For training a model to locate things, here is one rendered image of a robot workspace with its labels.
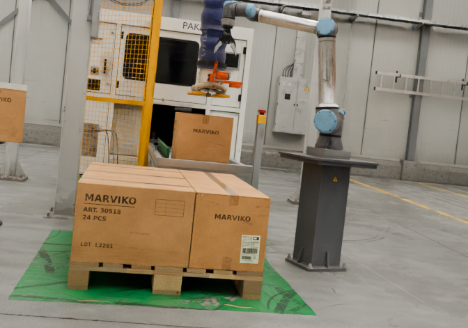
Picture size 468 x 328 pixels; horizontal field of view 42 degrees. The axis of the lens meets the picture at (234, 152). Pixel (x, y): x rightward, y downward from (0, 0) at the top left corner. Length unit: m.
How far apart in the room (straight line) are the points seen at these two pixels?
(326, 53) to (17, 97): 2.11
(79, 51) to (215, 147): 1.41
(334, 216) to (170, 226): 1.38
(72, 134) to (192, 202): 2.13
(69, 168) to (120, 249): 2.03
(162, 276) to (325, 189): 1.38
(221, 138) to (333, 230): 1.06
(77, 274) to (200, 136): 1.67
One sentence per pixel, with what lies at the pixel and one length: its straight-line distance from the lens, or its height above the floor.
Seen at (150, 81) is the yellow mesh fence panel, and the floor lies 1.18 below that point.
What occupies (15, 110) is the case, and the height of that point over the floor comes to 0.84.
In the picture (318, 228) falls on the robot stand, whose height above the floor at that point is 0.28.
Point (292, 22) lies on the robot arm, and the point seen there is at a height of 1.63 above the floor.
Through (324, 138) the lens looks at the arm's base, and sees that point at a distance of 4.14.
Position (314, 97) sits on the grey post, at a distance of 7.53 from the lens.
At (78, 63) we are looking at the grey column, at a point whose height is 1.26.
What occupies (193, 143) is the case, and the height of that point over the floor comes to 0.73.
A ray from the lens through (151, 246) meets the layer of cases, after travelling 3.19.
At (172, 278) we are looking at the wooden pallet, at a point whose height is 0.09.
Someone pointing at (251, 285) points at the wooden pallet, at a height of 0.07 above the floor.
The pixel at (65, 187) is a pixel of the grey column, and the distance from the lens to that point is 5.15.
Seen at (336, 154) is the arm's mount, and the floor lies 0.78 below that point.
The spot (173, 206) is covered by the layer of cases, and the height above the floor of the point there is 0.46.
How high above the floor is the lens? 0.93
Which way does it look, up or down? 3 degrees down
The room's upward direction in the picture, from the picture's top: 6 degrees clockwise
